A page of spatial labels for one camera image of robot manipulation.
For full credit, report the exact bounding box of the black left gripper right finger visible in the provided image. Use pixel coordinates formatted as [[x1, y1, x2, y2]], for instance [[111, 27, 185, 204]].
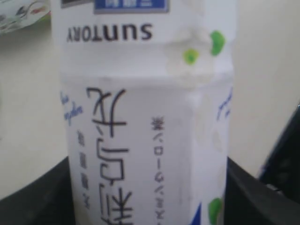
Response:
[[225, 158, 300, 225]]

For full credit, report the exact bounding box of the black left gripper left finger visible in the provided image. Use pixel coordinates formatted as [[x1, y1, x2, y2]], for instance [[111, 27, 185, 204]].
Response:
[[0, 157, 75, 225]]

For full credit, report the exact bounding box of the white Suntory tea bottle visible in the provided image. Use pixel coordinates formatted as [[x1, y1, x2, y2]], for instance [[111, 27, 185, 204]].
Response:
[[51, 0, 237, 225]]

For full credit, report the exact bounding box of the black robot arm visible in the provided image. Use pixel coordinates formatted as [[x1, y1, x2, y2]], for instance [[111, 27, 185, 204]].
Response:
[[0, 110, 300, 225]]

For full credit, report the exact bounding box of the floral label clear bottle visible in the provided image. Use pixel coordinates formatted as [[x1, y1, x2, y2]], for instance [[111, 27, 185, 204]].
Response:
[[0, 0, 51, 35]]

